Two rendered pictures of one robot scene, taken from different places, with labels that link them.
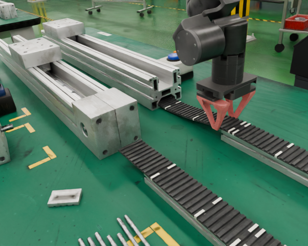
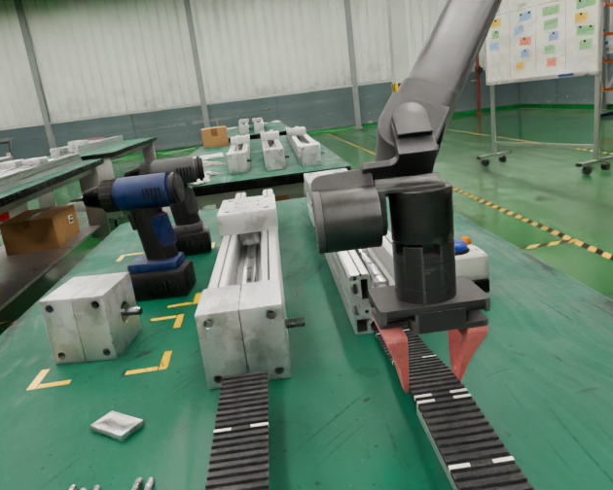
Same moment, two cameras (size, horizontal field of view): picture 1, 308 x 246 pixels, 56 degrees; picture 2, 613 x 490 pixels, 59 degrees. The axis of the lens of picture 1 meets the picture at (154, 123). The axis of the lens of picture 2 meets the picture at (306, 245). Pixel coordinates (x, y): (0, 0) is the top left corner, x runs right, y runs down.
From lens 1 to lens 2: 0.31 m
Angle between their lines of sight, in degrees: 33
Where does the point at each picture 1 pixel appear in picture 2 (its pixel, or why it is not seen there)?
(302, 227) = not seen: outside the picture
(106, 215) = (135, 469)
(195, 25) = (339, 186)
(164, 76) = not seen: hidden behind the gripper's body
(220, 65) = (396, 262)
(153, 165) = (238, 414)
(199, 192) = (249, 477)
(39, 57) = (242, 223)
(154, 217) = not seen: outside the picture
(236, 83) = (426, 302)
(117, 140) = (241, 365)
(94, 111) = (210, 307)
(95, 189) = (162, 428)
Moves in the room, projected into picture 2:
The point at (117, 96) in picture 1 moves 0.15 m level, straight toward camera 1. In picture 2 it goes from (265, 292) to (197, 349)
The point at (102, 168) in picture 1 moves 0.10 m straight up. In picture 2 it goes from (199, 402) to (184, 321)
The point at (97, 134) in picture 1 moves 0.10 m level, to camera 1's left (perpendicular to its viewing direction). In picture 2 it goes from (204, 345) to (142, 334)
